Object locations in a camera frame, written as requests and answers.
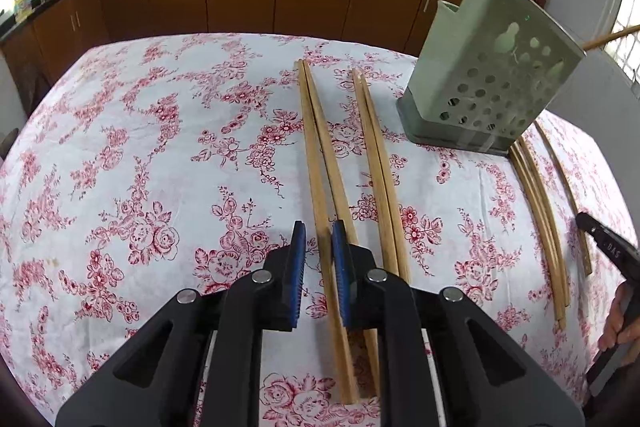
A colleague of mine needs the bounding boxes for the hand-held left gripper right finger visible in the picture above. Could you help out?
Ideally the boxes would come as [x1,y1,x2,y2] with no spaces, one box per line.
[332,219,586,427]

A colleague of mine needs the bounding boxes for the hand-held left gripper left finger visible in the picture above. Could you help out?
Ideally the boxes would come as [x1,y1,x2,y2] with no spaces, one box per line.
[55,221,307,427]

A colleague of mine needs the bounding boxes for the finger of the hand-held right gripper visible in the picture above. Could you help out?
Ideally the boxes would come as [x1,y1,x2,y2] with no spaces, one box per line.
[575,213,640,282]

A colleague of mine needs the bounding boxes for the wooden chopsticks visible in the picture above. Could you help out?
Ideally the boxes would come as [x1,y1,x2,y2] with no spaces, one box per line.
[515,142,567,333]

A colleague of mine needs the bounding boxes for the green perforated utensil holder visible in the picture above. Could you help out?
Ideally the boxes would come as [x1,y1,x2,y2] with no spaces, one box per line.
[396,0,587,156]

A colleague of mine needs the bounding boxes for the person's right hand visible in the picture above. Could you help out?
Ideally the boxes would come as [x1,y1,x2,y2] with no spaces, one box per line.
[597,279,640,354]

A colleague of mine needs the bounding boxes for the red floral tablecloth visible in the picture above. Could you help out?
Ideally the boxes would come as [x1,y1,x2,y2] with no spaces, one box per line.
[0,32,632,427]

